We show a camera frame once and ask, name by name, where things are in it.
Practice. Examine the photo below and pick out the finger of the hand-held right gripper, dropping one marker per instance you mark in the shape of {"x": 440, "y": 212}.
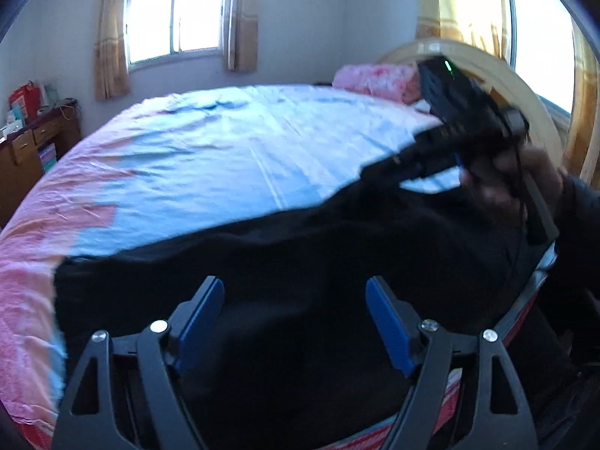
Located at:
{"x": 412, "y": 161}

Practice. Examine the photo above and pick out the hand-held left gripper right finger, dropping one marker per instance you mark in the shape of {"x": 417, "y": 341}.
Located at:
{"x": 389, "y": 323}

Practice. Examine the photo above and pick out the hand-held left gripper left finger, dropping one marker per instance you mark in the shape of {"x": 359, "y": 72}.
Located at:
{"x": 199, "y": 323}

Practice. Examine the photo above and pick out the black pants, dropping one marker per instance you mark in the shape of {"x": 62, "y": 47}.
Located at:
{"x": 290, "y": 267}

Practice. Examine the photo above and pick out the person's right forearm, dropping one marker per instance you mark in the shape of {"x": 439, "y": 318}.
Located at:
{"x": 581, "y": 234}

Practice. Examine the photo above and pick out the person's right hand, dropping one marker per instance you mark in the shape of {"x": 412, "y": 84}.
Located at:
{"x": 541, "y": 171}

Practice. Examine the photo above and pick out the wooden bed headboard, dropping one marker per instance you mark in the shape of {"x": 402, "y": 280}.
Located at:
{"x": 525, "y": 93}

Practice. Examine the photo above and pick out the pink folded blanket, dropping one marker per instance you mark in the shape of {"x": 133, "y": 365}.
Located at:
{"x": 375, "y": 79}

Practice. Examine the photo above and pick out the large window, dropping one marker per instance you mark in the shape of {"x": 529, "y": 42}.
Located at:
{"x": 539, "y": 33}

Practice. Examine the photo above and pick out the long yellow curtain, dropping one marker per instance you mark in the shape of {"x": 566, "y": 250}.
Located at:
{"x": 464, "y": 4}
{"x": 583, "y": 126}

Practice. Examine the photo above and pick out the bed with printed sheet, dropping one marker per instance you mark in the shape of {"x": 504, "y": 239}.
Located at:
{"x": 211, "y": 159}

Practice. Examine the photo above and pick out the yellow patterned curtain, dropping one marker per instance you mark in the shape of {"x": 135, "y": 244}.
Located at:
{"x": 110, "y": 51}
{"x": 243, "y": 33}

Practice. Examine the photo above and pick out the wooden dresser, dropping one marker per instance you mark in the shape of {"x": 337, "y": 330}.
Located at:
{"x": 28, "y": 150}

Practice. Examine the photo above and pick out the small window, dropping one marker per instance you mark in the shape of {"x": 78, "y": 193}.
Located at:
{"x": 173, "y": 14}

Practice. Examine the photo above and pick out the red bag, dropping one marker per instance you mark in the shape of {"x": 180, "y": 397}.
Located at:
{"x": 23, "y": 101}

